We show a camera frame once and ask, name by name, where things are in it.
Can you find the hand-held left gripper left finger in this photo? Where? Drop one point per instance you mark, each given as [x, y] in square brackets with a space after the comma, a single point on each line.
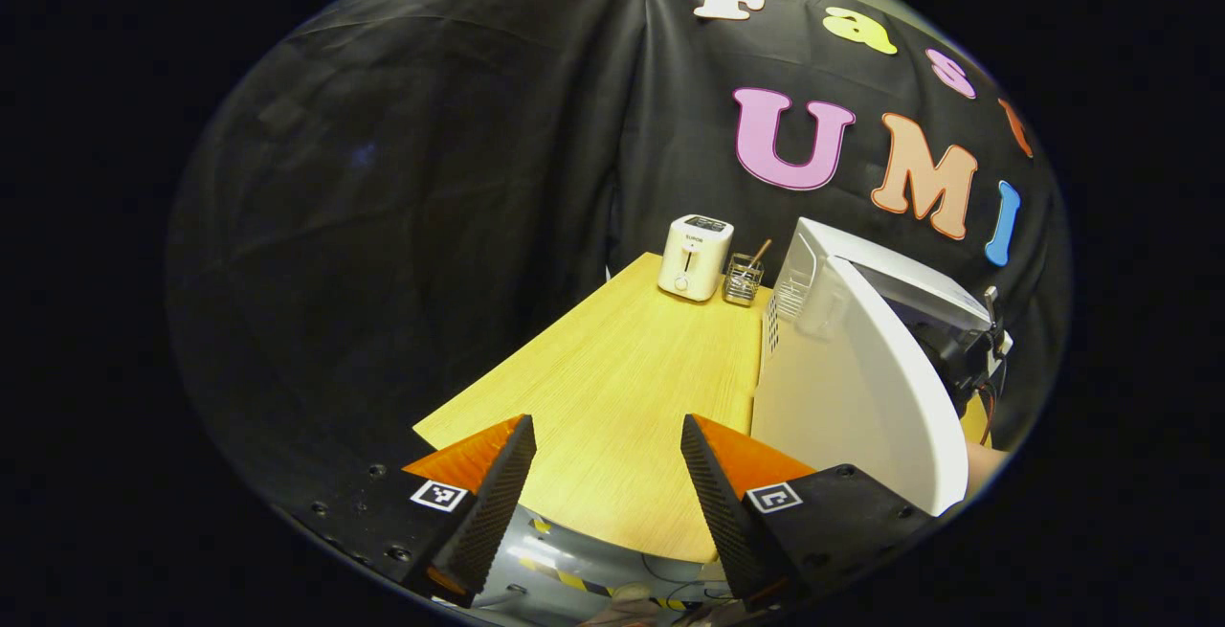
[498, 503]

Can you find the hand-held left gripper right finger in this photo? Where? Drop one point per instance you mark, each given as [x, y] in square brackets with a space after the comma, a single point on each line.
[718, 503]

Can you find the white microwave oven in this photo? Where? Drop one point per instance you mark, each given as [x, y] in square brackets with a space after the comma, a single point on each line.
[842, 397]

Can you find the wooden stick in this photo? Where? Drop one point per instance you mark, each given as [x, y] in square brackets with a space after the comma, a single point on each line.
[760, 253]

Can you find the white toaster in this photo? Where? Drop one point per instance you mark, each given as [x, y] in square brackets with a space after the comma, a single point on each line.
[694, 258]

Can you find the black backdrop cloth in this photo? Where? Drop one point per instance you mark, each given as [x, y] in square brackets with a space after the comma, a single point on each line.
[383, 225]

